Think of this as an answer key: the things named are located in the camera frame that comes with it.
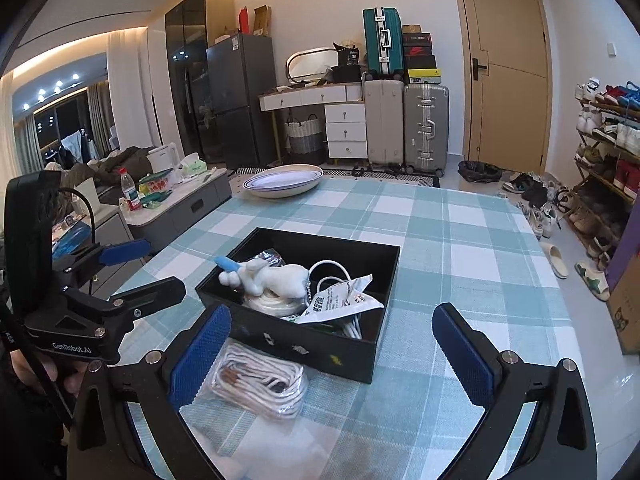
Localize shoe rack with shoes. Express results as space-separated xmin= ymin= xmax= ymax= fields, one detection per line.
xmin=574 ymin=77 xmax=640 ymax=256

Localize white round roll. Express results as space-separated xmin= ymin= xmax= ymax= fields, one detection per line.
xmin=243 ymin=290 xmax=303 ymax=317

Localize purple board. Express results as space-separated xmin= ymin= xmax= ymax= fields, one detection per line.
xmin=605 ymin=230 xmax=640 ymax=301

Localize dark window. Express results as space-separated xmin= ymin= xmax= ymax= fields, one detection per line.
xmin=15 ymin=105 xmax=108 ymax=161

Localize green and white packet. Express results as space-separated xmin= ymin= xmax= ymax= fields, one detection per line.
xmin=295 ymin=273 xmax=387 ymax=332

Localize green and white slipper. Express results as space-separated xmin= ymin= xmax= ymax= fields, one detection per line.
xmin=574 ymin=261 xmax=612 ymax=301

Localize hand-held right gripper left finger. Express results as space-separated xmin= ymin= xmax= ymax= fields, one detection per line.
xmin=67 ymin=302 xmax=232 ymax=480

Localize silver suitcase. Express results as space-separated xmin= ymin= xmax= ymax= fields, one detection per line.
xmin=403 ymin=82 xmax=450 ymax=176

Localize white paper bag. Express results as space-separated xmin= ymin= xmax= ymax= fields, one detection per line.
xmin=67 ymin=180 xmax=101 ymax=213

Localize dark clothes heap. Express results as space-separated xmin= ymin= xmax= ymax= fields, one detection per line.
xmin=60 ymin=146 xmax=156 ymax=191

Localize green and red container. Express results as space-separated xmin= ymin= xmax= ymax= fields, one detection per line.
xmin=138 ymin=171 xmax=173 ymax=196

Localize red label water bottle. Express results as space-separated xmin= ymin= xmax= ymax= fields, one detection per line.
xmin=118 ymin=167 xmax=141 ymax=212

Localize black and yellow shoe box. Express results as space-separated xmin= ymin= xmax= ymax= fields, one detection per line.
xmin=407 ymin=67 xmax=442 ymax=85

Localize wooden shoe rack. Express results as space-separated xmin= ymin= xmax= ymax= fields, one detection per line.
xmin=575 ymin=95 xmax=640 ymax=261

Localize green and white tissue box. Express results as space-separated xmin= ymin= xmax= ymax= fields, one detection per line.
xmin=177 ymin=153 xmax=208 ymax=177

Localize grey coffee table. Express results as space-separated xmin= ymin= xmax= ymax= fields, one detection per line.
xmin=122 ymin=167 xmax=233 ymax=253

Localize black cardboard box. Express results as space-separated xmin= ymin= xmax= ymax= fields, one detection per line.
xmin=195 ymin=226 xmax=402 ymax=385

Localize black bag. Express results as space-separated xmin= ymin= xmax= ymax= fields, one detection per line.
xmin=332 ymin=44 xmax=363 ymax=83

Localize white cable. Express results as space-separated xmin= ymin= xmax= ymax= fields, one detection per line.
xmin=305 ymin=259 xmax=373 ymax=341

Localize oval mirror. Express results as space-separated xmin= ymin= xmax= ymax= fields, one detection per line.
xmin=286 ymin=46 xmax=341 ymax=85

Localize grey side cabinet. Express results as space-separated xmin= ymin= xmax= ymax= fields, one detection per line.
xmin=50 ymin=205 xmax=136 ymax=261

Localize person's left hand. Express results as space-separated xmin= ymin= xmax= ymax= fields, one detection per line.
xmin=12 ymin=351 xmax=90 ymax=393

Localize white desk with drawers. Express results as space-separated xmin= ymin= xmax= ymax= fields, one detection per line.
xmin=258 ymin=84 xmax=370 ymax=161

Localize person's left forearm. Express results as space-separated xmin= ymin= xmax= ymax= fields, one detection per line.
xmin=0 ymin=350 xmax=71 ymax=480

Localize grey refrigerator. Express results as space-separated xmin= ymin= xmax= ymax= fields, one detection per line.
xmin=206 ymin=33 xmax=278 ymax=168

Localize white kettle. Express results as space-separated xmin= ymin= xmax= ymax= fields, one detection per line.
xmin=146 ymin=142 xmax=180 ymax=173

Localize clear packet of white rope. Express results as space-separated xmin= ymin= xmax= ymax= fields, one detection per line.
xmin=202 ymin=340 xmax=310 ymax=422

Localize woven basket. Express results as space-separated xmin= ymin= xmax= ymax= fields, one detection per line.
xmin=285 ymin=116 xmax=325 ymax=155

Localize hanging clothes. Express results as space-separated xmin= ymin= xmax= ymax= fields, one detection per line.
xmin=60 ymin=130 xmax=101 ymax=163

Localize dark glass cabinet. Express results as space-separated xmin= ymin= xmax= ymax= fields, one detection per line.
xmin=165 ymin=0 xmax=235 ymax=161

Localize white oval plate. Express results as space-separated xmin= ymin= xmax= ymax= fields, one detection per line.
xmin=243 ymin=164 xmax=325 ymax=199

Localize beige suitcase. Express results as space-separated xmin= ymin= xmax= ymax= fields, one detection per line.
xmin=363 ymin=79 xmax=406 ymax=167

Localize teal suitcase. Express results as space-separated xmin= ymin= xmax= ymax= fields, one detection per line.
xmin=362 ymin=7 xmax=405 ymax=80

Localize beige slipper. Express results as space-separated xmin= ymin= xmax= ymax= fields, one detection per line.
xmin=539 ymin=240 xmax=571 ymax=279

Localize white plush toy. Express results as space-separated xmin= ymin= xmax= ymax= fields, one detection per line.
xmin=215 ymin=255 xmax=311 ymax=306

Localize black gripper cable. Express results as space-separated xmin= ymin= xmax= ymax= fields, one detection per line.
xmin=60 ymin=187 xmax=97 ymax=247

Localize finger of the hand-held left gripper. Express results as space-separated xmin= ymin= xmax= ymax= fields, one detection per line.
xmin=65 ymin=275 xmax=187 ymax=331
xmin=52 ymin=238 xmax=152 ymax=286

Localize tan door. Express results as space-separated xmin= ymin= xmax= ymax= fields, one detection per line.
xmin=449 ymin=0 xmax=553 ymax=173

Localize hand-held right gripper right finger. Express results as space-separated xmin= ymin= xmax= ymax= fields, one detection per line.
xmin=431 ymin=303 xmax=598 ymax=480

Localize pile of dark shoes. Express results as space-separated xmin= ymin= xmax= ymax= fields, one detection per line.
xmin=502 ymin=170 xmax=571 ymax=238

